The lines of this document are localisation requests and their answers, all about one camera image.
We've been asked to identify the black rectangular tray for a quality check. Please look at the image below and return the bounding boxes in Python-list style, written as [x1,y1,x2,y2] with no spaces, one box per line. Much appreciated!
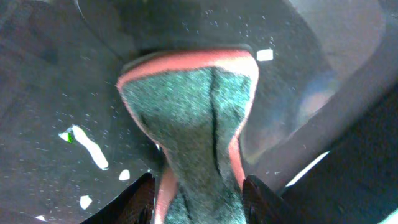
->
[1,0,397,223]

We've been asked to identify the red and green sponge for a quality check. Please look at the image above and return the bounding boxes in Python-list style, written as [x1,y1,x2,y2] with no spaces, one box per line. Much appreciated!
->
[116,49,259,223]

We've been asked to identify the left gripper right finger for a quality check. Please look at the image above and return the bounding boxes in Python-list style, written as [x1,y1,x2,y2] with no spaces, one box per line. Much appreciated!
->
[242,175,299,224]

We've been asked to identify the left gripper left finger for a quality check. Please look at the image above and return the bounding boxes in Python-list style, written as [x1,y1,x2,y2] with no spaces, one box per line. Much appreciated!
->
[81,173,155,224]

